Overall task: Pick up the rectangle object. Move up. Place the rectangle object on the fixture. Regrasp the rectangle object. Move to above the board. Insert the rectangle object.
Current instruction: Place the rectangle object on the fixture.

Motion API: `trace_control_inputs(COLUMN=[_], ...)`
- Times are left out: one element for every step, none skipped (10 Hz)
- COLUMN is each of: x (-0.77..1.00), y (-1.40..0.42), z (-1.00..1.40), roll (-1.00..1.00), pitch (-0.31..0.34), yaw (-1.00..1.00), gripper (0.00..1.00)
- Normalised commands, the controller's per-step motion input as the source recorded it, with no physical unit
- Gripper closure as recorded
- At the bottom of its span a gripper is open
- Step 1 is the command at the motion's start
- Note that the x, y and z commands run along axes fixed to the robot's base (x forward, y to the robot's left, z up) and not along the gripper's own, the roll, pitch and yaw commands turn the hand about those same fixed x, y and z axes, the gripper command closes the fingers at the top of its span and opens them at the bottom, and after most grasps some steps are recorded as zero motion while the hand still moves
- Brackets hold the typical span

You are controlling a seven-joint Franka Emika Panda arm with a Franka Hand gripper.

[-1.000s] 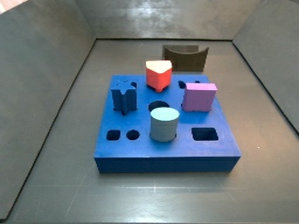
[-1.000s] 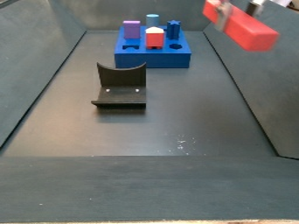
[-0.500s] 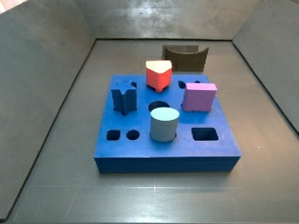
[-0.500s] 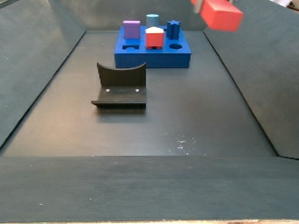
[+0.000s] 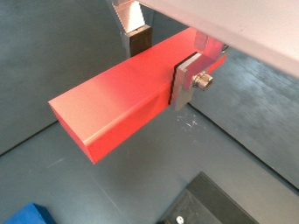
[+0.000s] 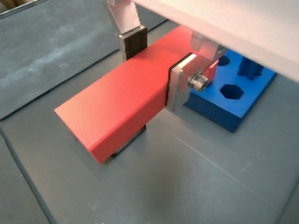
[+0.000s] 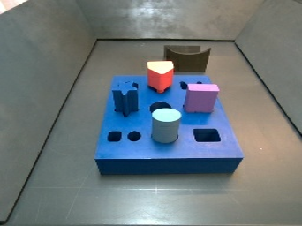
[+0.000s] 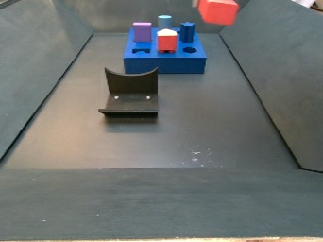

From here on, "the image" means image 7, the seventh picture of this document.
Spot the blue shape sorter board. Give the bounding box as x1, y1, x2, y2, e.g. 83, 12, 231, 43
95, 75, 244, 175

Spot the black curved fixture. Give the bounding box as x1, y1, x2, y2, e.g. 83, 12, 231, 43
164, 45, 211, 72

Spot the light blue cylinder block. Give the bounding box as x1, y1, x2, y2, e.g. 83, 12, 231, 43
151, 108, 182, 143

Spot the dark blue star block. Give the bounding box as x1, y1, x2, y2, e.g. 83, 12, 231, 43
112, 81, 139, 117

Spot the purple rectangular block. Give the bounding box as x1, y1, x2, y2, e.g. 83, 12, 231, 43
184, 84, 219, 113

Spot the red white-topped triangular block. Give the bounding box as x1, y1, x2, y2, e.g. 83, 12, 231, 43
147, 61, 174, 94

